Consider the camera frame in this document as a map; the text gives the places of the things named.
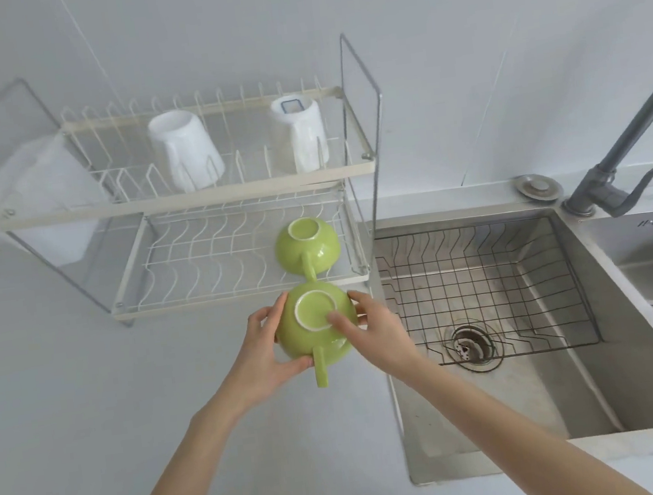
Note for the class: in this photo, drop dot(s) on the person's left hand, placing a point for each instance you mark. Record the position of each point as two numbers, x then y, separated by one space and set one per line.
251 363

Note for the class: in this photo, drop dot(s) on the person's right hand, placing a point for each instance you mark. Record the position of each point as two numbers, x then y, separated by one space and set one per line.
386 341

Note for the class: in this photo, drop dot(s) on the person's right thumb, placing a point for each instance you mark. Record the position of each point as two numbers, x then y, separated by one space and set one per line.
345 325

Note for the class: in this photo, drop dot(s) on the person's left thumb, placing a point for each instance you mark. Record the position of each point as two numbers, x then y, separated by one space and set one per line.
298 366

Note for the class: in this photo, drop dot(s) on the person's left forearm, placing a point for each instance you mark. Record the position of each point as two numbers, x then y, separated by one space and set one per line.
183 481

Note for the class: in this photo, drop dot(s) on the person's right forearm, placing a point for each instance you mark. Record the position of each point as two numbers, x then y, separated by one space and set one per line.
522 437

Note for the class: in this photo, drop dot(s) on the cream two-tier dish rack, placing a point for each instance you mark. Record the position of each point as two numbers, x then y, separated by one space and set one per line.
236 191

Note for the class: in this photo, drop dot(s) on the white mug with blue label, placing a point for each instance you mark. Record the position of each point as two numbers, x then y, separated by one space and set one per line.
301 134

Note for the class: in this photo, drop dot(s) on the round metal sink cap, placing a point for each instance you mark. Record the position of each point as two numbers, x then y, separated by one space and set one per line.
537 187

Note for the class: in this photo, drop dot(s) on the plain white mug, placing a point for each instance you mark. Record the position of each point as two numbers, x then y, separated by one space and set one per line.
183 146

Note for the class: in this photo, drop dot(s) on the stainless steel double sink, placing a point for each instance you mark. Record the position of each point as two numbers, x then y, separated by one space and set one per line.
631 361

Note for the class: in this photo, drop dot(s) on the grey kitchen faucet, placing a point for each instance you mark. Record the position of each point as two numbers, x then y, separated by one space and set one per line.
610 186

